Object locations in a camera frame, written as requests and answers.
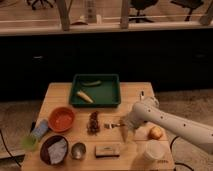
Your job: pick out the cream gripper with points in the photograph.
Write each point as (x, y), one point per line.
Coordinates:
(124, 130)

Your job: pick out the silver metal fork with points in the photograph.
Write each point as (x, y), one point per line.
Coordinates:
(111, 126)

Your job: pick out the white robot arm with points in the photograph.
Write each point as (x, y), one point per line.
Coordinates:
(147, 110)

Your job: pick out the red bowl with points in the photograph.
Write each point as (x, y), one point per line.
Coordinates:
(61, 119)

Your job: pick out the dark brown bowl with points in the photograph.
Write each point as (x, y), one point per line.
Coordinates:
(44, 155)

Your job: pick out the brown grape bunch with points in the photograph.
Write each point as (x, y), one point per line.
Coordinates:
(93, 124)

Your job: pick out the green plastic tray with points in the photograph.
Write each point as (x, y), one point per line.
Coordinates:
(105, 95)

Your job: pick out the yellow apple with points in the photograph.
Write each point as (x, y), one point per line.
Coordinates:
(155, 133)

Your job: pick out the black and white brush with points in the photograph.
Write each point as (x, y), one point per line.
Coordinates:
(142, 95)

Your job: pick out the brown rectangular block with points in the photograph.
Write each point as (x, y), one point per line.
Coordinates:
(107, 151)

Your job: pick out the clear plastic lidded cup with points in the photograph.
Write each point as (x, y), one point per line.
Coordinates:
(154, 150)

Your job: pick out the green cucumber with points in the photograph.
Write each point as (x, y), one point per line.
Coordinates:
(91, 84)

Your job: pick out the small metal cup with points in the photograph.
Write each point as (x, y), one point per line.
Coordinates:
(78, 151)

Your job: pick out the grey cloth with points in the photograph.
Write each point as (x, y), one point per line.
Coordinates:
(57, 151)

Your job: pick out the blue sponge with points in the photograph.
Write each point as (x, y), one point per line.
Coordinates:
(40, 130)

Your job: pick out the green plastic cup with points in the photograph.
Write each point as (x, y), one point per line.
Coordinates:
(29, 142)

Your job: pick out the black office chair middle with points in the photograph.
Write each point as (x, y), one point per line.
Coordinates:
(141, 5)

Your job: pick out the black office chair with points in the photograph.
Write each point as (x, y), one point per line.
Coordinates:
(34, 4)
(141, 5)
(190, 4)

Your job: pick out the black office chair right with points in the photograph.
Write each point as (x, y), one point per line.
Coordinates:
(190, 4)

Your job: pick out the black office chair left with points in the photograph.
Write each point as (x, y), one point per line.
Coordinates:
(34, 4)

